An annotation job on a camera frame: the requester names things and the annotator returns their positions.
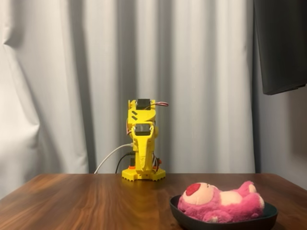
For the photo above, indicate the yellow hinged gripper finger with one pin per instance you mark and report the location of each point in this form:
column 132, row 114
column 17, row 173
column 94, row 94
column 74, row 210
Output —
column 144, row 153

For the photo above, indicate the pink strawberry bear plush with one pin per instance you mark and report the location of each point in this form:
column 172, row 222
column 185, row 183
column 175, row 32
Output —
column 230, row 203

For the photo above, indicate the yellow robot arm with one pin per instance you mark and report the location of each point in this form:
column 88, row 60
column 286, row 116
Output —
column 141, row 116

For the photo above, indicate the yellow perforated robot base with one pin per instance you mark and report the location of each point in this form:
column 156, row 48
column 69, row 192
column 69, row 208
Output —
column 129, row 175

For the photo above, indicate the orange black table clamp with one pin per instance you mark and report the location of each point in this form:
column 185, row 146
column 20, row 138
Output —
column 131, row 167

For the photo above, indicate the pale grey curtain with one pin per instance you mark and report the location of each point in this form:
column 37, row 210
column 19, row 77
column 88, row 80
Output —
column 72, row 72

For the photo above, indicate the dark teal square plate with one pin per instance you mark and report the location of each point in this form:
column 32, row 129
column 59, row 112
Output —
column 268, row 216

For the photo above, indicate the black monitor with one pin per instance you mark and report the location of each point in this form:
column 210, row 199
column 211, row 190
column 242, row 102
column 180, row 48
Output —
column 280, row 48

